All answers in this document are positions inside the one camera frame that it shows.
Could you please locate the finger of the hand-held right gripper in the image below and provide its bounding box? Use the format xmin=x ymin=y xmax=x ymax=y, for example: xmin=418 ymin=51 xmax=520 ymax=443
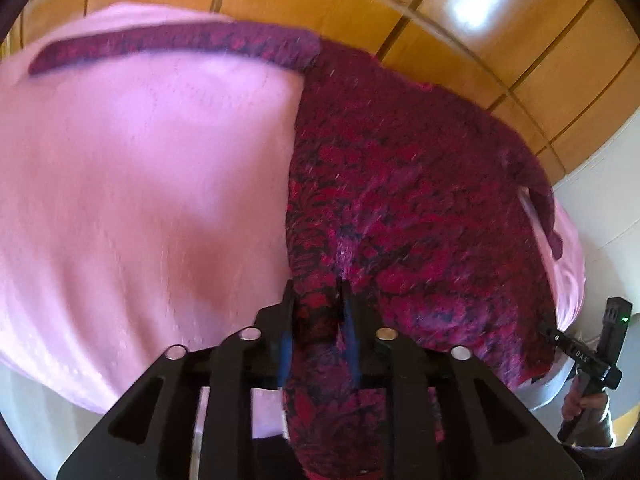
xmin=543 ymin=328 xmax=602 ymax=369

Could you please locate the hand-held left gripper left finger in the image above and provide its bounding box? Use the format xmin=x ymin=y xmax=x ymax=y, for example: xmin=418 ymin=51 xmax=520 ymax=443
xmin=56 ymin=280 xmax=301 ymax=480

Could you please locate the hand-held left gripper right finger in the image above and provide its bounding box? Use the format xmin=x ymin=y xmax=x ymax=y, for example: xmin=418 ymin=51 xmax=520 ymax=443
xmin=340 ymin=281 xmax=584 ymax=480

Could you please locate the maroon red knitted sweater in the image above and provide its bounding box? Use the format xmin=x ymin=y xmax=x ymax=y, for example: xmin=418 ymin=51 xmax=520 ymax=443
xmin=27 ymin=20 xmax=566 ymax=480

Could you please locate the person's right hand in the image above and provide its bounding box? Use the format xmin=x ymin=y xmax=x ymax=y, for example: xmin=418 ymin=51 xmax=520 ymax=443
xmin=561 ymin=389 xmax=609 ymax=425

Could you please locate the pink blanket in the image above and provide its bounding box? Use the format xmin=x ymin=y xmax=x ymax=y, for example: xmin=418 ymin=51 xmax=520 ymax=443
xmin=0 ymin=2 xmax=587 ymax=441

